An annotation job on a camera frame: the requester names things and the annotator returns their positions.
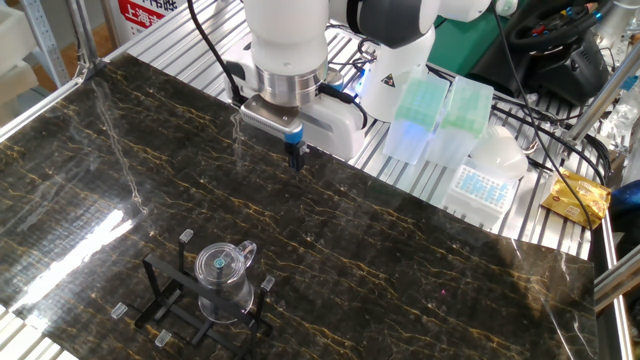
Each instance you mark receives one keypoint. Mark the white plastic bowl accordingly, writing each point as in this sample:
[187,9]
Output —
[502,152]

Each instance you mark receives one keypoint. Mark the blue pipette tip box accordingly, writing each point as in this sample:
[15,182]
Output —
[477,195]

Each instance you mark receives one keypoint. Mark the aluminium frame post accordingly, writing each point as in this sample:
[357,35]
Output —
[600,97]
[85,30]

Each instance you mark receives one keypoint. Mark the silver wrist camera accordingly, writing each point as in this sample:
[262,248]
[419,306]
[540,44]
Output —
[270,120]

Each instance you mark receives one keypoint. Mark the green pipette tip box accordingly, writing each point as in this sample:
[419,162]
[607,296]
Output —
[462,120]
[417,110]

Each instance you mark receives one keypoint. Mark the red and white sign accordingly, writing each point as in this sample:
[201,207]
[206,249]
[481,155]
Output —
[142,17]

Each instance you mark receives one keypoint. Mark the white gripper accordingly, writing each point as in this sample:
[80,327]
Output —
[335,127]

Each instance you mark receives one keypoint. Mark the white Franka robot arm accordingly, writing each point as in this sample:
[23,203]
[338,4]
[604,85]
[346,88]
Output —
[285,30]

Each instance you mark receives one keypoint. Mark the dark marble pattern mat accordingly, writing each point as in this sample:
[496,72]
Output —
[400,280]

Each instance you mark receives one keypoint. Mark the green cutting mat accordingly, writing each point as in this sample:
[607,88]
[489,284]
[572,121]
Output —
[460,45]

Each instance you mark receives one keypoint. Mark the perforated metal post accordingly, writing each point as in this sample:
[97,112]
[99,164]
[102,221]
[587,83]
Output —
[46,42]

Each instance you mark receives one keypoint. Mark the gold foil snack packet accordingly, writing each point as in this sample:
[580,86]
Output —
[575,200]

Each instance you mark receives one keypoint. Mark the black steering wheel controller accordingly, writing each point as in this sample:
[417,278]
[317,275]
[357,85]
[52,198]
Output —
[560,55]

